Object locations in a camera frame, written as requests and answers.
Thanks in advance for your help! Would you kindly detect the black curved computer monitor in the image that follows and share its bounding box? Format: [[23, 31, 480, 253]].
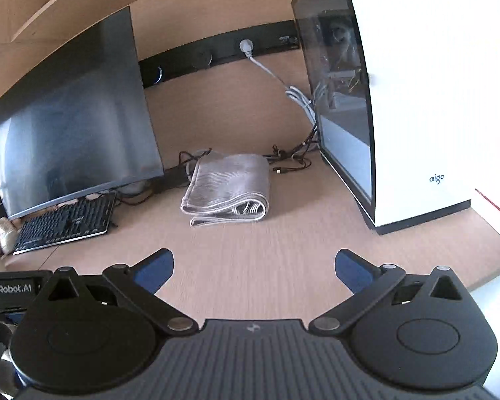
[[0, 6, 165, 221]]

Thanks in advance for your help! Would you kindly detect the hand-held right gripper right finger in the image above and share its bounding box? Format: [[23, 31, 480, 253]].
[[308, 249, 469, 334]]

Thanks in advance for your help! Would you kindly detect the black cable bundle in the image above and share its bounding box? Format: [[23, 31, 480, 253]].
[[178, 131, 321, 176]]

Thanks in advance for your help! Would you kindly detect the white box with red stripe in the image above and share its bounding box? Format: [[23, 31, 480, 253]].
[[475, 187, 500, 255]]

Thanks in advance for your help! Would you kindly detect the beige striped knit garment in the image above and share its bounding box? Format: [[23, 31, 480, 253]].
[[180, 153, 271, 228]]

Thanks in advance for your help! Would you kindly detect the black wall socket rail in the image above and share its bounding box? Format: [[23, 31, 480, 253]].
[[138, 20, 301, 89]]

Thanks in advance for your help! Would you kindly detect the wooden shelf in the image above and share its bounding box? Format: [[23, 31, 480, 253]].
[[0, 0, 309, 46]]

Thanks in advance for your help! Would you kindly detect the thin white cable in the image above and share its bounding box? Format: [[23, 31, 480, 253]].
[[185, 150, 209, 183]]

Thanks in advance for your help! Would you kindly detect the white computer case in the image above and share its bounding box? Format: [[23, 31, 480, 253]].
[[291, 0, 500, 236]]

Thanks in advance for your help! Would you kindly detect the small beige object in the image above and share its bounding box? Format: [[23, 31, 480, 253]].
[[0, 218, 19, 256]]

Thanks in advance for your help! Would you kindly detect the black computer keyboard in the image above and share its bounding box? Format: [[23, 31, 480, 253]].
[[12, 193, 118, 256]]

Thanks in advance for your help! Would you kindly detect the white plug with cable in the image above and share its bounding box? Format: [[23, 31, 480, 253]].
[[238, 38, 317, 128]]

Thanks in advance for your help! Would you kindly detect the dark monitor stand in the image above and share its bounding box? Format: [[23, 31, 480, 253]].
[[150, 164, 196, 190]]

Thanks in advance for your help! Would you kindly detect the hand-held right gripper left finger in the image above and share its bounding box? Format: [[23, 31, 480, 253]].
[[46, 248, 196, 333]]

